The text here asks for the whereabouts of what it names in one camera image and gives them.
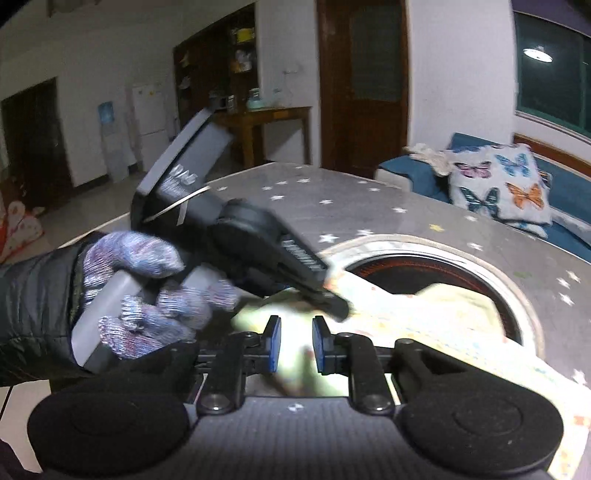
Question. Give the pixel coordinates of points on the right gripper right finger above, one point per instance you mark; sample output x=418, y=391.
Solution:
x=357, y=358

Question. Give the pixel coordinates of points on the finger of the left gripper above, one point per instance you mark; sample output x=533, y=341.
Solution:
x=330, y=302

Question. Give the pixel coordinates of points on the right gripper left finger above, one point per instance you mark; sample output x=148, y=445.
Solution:
x=231, y=361

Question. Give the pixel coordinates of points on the colourful patterned children's garment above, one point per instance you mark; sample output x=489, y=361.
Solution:
x=457, y=323

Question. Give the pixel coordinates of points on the black jacket left forearm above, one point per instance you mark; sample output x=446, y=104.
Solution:
x=41, y=300

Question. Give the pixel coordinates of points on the left gloved hand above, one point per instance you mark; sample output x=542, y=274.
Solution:
x=179, y=311

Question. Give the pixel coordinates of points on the water dispenser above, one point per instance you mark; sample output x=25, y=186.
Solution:
x=112, y=143

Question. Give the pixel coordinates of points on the white refrigerator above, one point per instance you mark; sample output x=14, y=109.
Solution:
x=150, y=123

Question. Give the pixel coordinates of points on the wooden side table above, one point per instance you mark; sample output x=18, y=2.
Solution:
x=245, y=123

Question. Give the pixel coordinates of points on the dark wooden shelf cabinet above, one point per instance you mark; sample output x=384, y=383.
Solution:
x=215, y=63

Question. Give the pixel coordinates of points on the crumpled beige cloth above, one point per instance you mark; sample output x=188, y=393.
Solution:
x=436, y=159

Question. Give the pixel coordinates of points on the butterfly print pillow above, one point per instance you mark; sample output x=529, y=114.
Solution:
x=503, y=183

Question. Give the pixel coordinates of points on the brown wooden door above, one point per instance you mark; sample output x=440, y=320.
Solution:
x=363, y=58

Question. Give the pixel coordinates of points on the blue sofa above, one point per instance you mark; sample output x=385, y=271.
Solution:
x=569, y=193

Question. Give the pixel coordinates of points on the dark window with green frame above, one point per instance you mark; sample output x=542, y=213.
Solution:
x=553, y=72

